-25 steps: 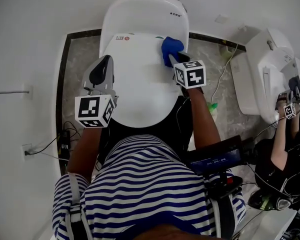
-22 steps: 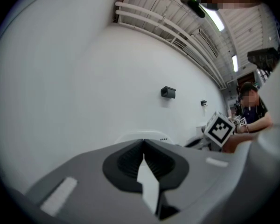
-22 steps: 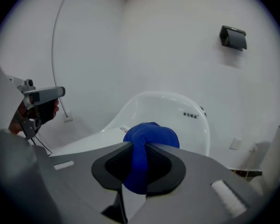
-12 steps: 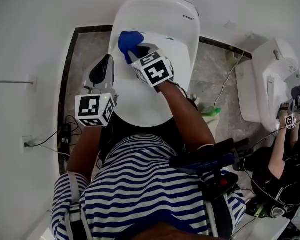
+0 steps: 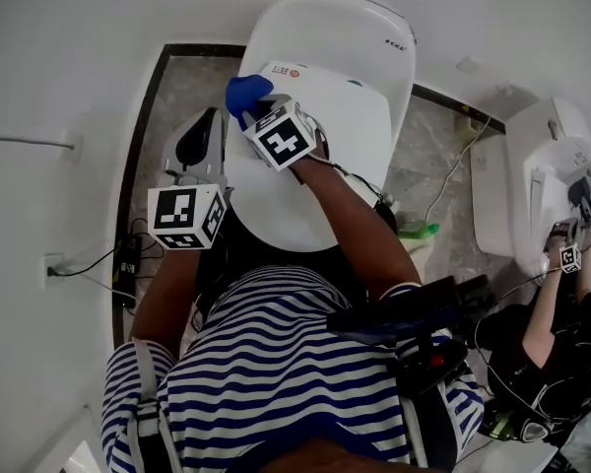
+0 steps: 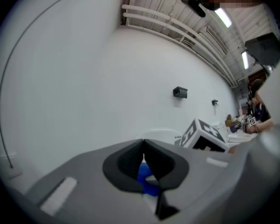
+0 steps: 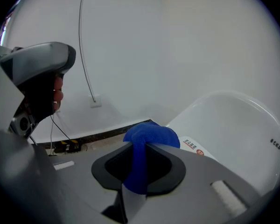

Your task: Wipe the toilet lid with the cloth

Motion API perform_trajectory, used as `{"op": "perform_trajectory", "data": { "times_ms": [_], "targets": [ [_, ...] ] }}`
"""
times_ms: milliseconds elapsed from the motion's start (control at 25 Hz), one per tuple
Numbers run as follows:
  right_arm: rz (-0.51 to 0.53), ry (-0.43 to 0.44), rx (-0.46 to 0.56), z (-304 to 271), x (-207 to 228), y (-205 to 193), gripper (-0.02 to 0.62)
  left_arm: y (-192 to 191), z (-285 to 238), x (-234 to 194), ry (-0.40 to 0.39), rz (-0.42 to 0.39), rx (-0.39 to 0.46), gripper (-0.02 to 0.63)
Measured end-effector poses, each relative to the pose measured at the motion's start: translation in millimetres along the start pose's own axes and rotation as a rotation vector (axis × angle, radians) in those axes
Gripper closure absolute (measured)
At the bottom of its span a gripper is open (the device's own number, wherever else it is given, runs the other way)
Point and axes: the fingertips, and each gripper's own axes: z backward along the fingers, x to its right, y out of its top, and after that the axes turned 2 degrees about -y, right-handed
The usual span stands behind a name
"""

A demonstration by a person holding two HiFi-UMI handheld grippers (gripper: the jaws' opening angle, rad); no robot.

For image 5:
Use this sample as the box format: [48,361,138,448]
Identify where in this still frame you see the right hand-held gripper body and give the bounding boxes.
[240,94,332,173]

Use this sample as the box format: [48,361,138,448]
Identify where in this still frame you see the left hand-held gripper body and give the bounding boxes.
[147,169,235,251]

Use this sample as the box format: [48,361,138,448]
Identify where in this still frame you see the blue cloth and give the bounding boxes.
[225,74,275,132]

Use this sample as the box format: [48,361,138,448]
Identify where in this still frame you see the person's left forearm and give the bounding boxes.
[130,246,203,349]

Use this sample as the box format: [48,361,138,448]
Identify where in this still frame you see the person's right forearm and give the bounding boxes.
[290,155,423,298]

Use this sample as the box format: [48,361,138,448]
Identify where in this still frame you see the white toilet body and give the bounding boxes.
[238,0,419,191]

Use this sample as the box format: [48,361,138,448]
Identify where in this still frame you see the white toilet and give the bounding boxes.
[470,97,591,275]

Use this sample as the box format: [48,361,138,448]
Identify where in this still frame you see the black power adapter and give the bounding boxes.
[116,235,143,275]

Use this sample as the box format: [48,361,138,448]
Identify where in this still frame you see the person's black trousers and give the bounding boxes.
[194,209,375,314]

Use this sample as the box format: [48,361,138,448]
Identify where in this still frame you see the green capped spray bottle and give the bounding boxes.
[396,219,442,265]

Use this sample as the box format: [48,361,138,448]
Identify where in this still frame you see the blue white striped shirt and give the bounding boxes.
[100,263,487,473]

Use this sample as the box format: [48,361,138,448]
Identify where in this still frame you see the black monitor screen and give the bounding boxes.
[327,276,496,347]

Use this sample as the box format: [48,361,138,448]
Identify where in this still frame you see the person's face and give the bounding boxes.
[270,439,425,473]

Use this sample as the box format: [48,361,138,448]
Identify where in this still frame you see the black power cable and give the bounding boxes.
[46,217,166,280]

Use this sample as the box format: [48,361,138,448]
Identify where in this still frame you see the thin grey wall cable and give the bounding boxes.
[0,133,75,152]

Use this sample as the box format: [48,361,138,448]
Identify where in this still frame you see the grey harness strap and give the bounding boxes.
[403,396,457,473]
[133,340,183,473]

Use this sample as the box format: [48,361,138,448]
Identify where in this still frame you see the white cable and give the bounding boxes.
[425,115,493,224]

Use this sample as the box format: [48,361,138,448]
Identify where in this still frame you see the black mount with red button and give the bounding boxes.
[396,337,469,396]

